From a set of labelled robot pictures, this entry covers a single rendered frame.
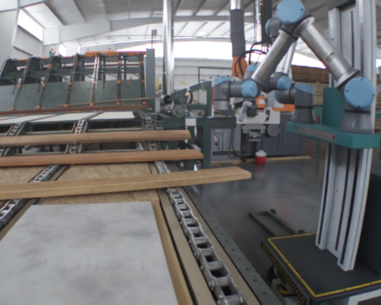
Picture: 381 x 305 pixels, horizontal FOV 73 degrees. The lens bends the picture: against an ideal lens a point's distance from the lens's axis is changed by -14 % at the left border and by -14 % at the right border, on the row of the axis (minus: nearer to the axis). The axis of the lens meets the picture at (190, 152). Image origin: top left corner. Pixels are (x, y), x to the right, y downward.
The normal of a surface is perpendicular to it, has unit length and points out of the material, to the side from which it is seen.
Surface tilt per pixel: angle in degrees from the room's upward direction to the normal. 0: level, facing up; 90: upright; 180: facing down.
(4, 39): 90
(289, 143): 90
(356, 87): 96
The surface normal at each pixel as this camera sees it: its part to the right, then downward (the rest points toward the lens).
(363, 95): -0.42, 0.26
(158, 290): 0.00, -0.99
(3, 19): 0.21, 0.17
